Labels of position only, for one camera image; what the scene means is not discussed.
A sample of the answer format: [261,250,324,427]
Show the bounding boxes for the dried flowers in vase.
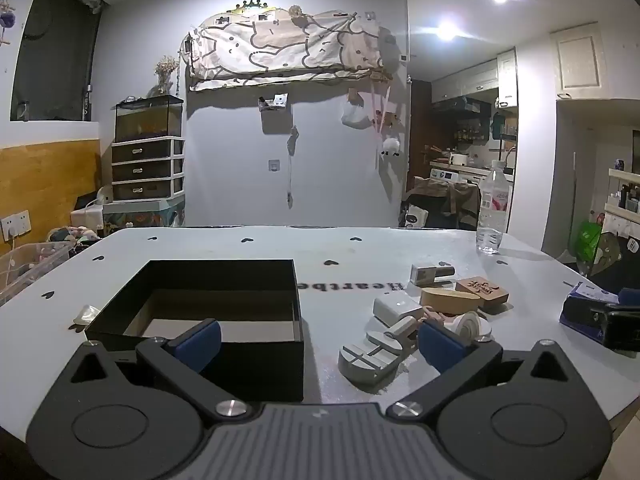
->
[154,56,181,96]

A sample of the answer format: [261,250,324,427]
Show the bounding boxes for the white cabinet door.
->
[550,22,601,101]

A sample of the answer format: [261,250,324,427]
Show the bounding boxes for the white wall socket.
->
[0,210,32,241]

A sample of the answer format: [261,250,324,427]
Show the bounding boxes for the pile of plush toys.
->
[47,225,103,248]

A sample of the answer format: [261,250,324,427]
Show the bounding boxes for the dark window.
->
[10,0,108,122]

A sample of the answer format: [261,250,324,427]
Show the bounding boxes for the grey slotted stand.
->
[338,316,420,387]

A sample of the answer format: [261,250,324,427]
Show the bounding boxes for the oval wooden block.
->
[419,286,482,316]

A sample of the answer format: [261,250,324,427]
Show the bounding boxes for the clear plastic bin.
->
[0,241,76,306]

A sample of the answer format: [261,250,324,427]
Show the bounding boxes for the black square box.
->
[84,259,306,403]

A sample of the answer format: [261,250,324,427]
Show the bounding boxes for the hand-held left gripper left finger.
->
[67,319,253,422]

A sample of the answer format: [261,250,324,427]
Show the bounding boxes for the green bag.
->
[570,220,603,266]

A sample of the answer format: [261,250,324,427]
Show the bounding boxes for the wall hook holder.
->
[257,92,290,111]

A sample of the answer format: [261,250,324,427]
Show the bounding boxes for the washing machine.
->
[430,167,483,191]

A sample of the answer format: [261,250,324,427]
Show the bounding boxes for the printed blanket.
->
[186,7,396,93]

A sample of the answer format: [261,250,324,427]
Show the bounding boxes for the brown cloth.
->
[406,177,481,231]

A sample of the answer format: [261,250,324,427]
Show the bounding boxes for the white plastic bag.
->
[341,100,373,130]

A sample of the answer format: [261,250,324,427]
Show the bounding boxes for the white charger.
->
[372,296,425,327]

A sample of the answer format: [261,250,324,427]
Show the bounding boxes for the white tape roll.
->
[445,311,493,346]

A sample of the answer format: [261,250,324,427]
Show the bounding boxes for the hanging cord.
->
[286,125,301,208]

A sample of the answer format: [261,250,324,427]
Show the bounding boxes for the clear water bottle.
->
[476,160,511,255]

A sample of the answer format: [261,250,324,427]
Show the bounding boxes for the pink ribbons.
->
[370,87,396,136]

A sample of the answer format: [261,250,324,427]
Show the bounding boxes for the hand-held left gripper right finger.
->
[385,321,581,418]

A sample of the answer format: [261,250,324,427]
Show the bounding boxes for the white appliance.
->
[70,187,113,231]

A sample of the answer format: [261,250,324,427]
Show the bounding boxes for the carved wooden block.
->
[455,276,510,311]

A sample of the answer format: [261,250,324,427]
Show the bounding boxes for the glass fish tank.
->
[114,95,185,143]

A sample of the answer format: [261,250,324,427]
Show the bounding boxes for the white drawer unit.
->
[111,137,186,202]

